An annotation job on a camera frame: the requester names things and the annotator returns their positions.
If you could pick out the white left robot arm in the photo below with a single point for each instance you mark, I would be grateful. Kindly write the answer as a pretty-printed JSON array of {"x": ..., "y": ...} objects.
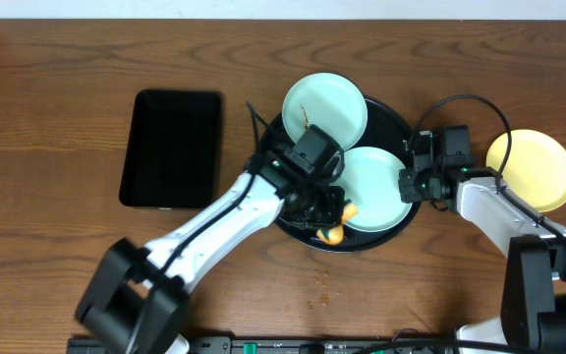
[{"x": 138, "y": 298}]

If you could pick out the yellow plate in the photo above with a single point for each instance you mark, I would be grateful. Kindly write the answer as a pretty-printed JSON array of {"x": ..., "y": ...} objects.
[{"x": 536, "y": 169}]

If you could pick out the round black tray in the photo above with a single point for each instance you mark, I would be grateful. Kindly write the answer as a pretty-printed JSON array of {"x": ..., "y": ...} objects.
[{"x": 386, "y": 130}]

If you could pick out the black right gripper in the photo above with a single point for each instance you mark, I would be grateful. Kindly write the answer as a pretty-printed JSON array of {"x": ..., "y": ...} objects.
[{"x": 407, "y": 194}]

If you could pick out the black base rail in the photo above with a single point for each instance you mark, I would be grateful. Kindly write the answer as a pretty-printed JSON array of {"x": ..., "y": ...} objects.
[{"x": 227, "y": 345}]

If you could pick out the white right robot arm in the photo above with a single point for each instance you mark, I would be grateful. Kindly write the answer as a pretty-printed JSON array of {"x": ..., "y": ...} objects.
[{"x": 533, "y": 308}]

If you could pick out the rectangular black tray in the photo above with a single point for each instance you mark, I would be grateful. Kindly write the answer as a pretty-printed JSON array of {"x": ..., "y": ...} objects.
[{"x": 173, "y": 149}]

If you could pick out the light blue plate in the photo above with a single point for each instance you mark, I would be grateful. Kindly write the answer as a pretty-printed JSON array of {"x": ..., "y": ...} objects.
[{"x": 329, "y": 101}]

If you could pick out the green and yellow sponge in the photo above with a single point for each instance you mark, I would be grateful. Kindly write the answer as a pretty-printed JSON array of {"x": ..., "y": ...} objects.
[{"x": 335, "y": 235}]

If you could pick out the pale green plate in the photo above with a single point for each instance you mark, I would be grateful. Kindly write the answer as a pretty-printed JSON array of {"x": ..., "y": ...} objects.
[{"x": 370, "y": 183}]

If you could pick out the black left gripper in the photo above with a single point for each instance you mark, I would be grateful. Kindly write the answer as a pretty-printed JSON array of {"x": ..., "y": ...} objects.
[{"x": 317, "y": 210}]

